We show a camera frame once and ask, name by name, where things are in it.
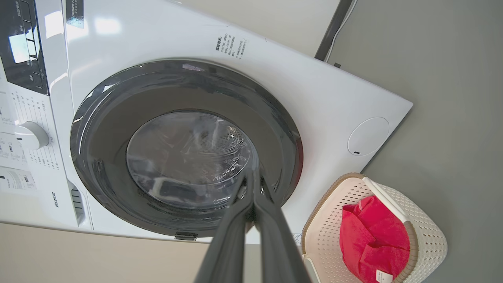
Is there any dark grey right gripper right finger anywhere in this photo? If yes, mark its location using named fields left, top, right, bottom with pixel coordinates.
left=255, top=169, right=311, bottom=283

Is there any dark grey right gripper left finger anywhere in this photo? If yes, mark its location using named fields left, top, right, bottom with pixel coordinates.
left=195, top=169, right=256, bottom=283

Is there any cream perforated laundry basket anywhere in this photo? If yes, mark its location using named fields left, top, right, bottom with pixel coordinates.
left=301, top=173, right=448, bottom=283

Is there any red garment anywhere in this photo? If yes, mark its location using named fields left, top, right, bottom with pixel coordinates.
left=340, top=195, right=411, bottom=283

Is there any round white filter cover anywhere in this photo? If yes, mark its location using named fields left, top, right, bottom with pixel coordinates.
left=347, top=117, right=390, bottom=156

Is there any white front-load washing machine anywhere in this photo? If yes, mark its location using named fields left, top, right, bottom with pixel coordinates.
left=0, top=0, right=413, bottom=244

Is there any round dark washing machine door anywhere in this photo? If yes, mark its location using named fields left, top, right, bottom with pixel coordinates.
left=70, top=59, right=304, bottom=238

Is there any white detergent drawer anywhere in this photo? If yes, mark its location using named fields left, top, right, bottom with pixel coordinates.
left=0, top=167, right=93, bottom=230

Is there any white printed drawer sticker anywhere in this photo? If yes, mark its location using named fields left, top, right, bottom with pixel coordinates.
left=0, top=165, right=38, bottom=193

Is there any white round control knob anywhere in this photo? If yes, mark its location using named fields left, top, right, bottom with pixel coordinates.
left=15, top=121, right=50, bottom=151

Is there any black skirting strip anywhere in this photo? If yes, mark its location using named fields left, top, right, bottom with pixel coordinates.
left=314, top=0, right=354, bottom=61

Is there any small black machine sticker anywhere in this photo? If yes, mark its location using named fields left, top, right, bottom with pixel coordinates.
left=66, top=0, right=84, bottom=29

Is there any black glossy display panel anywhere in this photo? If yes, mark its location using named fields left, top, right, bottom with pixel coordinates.
left=0, top=0, right=50, bottom=96

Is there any thin white cable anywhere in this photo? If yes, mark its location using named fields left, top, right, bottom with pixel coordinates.
left=324, top=0, right=358, bottom=63

